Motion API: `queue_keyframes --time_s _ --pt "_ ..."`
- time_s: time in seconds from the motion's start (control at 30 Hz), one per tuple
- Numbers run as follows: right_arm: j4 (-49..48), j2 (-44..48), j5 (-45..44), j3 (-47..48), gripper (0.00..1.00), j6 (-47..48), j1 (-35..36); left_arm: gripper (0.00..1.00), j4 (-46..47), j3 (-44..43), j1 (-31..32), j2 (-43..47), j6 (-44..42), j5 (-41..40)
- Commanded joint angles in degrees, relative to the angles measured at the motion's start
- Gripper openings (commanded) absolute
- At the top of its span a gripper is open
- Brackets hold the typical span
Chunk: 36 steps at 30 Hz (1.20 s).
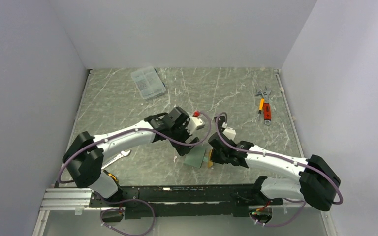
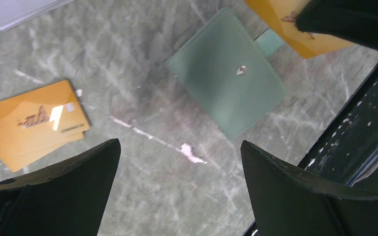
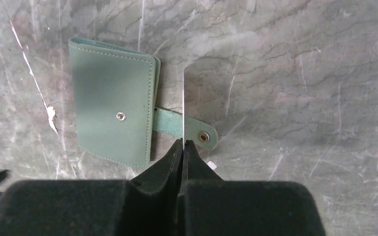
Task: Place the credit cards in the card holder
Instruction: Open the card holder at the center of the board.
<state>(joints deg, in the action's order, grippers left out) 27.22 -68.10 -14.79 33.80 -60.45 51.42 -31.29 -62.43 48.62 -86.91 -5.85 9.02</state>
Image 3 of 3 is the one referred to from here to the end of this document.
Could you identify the green card holder wallet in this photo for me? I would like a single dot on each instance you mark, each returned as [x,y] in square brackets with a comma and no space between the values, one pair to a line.
[115,91]

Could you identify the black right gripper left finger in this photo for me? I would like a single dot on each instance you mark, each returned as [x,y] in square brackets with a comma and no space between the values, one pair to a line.
[142,206]

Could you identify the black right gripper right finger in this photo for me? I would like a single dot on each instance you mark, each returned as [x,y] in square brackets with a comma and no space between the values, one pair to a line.
[211,206]

